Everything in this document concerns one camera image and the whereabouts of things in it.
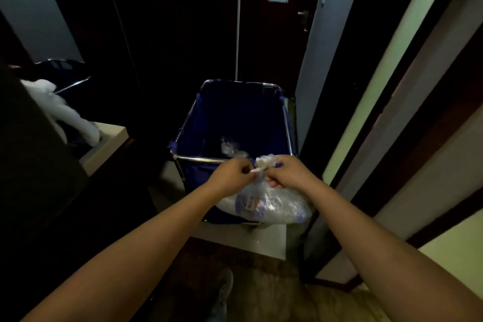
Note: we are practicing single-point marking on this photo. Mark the person's left hand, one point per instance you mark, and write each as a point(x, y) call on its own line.
point(228, 177)

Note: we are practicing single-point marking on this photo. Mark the person's right hand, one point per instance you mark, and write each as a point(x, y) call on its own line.
point(292, 174)

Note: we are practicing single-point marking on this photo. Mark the person's right fingers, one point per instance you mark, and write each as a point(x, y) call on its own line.
point(272, 177)

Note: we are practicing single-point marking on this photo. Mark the person's left fingers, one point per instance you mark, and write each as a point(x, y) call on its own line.
point(247, 174)

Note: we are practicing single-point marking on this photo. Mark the clear plastic trash bag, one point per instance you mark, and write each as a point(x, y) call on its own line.
point(264, 201)

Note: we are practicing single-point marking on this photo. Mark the person's right forearm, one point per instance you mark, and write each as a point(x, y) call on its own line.
point(388, 261)

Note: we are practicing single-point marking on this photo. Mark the person's left forearm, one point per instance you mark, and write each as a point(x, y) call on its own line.
point(124, 257)

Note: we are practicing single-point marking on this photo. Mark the blue fabric laundry cart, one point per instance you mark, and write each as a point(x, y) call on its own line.
point(234, 133)

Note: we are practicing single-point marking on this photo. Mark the person's shoe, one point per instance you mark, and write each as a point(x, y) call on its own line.
point(222, 295)

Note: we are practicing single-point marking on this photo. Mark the dark wooden door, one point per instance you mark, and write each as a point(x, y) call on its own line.
point(277, 23)

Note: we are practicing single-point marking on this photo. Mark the white crumpled linen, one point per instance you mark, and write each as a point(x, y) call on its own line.
point(56, 110)

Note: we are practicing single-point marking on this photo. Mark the dark blue laundry cart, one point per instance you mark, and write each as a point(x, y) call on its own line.
point(62, 69)

